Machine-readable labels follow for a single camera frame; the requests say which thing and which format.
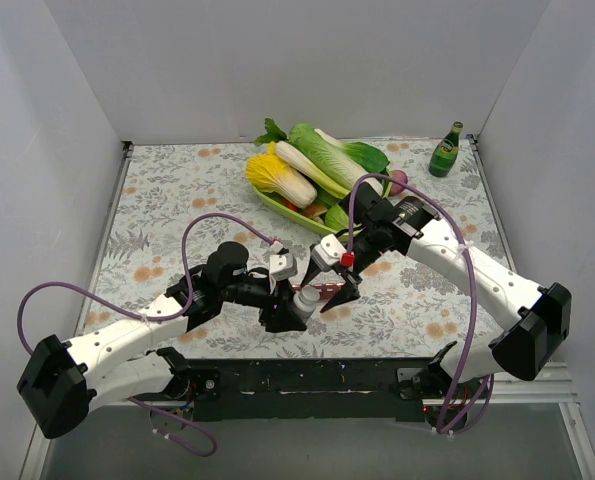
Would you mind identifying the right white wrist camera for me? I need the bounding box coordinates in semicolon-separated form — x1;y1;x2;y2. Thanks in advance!
310;234;355;272

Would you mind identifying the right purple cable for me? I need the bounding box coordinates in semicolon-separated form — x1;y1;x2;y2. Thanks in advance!
334;173;496;435

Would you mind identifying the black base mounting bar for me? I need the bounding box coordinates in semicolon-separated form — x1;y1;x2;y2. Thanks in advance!
132;349;498;421

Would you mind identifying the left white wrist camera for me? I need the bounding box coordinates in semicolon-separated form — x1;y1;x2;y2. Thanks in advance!
268;239;298;291

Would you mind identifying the yellow napa cabbage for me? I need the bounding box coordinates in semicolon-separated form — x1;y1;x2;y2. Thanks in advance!
245;154;317;209

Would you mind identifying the purple red onion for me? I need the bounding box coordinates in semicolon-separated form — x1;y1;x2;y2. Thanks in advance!
389;170;408;197

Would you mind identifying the green bok choy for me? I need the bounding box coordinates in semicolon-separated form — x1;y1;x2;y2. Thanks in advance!
315;128;389;173

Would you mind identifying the green plastic tray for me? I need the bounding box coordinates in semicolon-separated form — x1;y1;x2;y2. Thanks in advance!
250;167;394;243

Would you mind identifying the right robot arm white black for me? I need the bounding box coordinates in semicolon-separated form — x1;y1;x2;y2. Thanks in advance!
302;184;572;398

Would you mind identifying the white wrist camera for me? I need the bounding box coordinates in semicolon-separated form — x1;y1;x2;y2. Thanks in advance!
268;239;298;291
310;234;355;272

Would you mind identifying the brown mushroom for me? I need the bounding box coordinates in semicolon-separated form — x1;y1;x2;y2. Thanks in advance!
302;203;328;224

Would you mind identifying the green napa cabbage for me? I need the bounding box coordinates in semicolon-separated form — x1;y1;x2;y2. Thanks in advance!
288;123;368;190

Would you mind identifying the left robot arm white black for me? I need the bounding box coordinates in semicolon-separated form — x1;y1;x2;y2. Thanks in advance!
17;242;320;439

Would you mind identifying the white celery stalk bunch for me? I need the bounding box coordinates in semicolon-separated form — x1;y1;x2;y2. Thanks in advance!
255;118;344;197

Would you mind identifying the white pill bottle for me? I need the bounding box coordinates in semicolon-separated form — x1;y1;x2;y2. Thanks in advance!
292;285;320;320

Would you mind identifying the red weekly pill organizer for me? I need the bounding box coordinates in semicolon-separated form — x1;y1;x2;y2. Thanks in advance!
311;282;344;294

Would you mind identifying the small round green cabbage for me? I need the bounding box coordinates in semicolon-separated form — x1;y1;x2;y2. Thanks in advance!
323;203;349;235

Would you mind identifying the green glass bottle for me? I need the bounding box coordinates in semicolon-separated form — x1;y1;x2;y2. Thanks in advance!
428;121;463;178

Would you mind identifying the floral tablecloth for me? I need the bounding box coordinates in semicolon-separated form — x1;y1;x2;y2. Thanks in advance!
79;138;508;358

